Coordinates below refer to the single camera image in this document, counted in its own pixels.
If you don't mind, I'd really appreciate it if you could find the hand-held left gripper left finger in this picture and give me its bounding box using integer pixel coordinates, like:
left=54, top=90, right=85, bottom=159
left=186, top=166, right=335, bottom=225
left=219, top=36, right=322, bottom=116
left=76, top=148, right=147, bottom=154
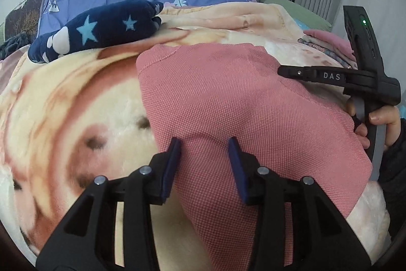
left=36, top=137, right=182, bottom=271

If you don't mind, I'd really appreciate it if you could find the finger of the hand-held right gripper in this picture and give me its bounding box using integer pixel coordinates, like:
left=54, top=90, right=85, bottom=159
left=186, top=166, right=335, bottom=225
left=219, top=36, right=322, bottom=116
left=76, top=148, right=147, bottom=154
left=277, top=65, right=347, bottom=85

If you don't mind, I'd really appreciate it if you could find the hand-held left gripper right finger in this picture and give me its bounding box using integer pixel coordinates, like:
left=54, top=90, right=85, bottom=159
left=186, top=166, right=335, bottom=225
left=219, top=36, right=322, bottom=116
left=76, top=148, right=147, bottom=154
left=228, top=136, right=371, bottom=271

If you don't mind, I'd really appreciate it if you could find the pink knit sweater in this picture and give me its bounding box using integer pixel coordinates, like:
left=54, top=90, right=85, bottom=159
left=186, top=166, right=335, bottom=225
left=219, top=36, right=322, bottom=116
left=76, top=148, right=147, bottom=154
left=136, top=42, right=373, bottom=268

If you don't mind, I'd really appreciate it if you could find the person's right forearm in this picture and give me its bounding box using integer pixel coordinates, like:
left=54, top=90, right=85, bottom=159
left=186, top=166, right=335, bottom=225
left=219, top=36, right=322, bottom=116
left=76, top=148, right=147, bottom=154
left=377, top=118, right=406, bottom=241

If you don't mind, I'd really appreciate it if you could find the folded pink clothes pile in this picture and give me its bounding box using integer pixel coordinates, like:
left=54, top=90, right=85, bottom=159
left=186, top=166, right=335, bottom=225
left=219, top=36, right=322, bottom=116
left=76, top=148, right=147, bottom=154
left=297, top=37, right=360, bottom=70

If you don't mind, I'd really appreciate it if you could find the person's right hand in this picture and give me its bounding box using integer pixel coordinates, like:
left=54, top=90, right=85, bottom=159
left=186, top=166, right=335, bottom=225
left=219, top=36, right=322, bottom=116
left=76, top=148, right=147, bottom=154
left=347, top=98, right=403, bottom=151

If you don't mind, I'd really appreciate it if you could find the pink folded garment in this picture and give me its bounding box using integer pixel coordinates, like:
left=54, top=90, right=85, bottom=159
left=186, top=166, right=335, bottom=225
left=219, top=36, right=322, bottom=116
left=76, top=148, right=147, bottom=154
left=303, top=29, right=356, bottom=60

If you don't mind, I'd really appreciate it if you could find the light blue cloth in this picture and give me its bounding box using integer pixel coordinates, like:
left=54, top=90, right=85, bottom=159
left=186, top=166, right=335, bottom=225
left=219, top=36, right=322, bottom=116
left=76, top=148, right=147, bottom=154
left=294, top=20, right=310, bottom=34

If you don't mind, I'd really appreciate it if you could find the green cushion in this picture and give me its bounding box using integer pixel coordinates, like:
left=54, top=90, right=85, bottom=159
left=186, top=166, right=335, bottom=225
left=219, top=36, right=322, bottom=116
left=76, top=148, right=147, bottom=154
left=263, top=0, right=333, bottom=32

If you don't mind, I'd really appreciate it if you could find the cream printed plush blanket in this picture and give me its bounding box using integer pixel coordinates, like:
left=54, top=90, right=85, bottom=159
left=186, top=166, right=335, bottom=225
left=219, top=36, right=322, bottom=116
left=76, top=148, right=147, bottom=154
left=0, top=3, right=392, bottom=271

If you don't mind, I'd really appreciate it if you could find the navy star-print fleece garment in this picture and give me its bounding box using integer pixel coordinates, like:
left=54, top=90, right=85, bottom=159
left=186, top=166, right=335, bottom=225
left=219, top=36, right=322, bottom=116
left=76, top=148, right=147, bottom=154
left=28, top=0, right=164, bottom=63

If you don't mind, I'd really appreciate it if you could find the dark blue-grey crumpled cloth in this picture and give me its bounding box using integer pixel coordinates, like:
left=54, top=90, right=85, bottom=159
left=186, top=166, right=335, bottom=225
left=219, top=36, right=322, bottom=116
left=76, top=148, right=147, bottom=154
left=0, top=31, right=37, bottom=60

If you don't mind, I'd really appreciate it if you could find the dark tree-pattern pillow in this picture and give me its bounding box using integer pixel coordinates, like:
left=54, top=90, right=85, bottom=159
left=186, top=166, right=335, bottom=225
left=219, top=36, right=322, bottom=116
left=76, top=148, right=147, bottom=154
left=5, top=0, right=45, bottom=33

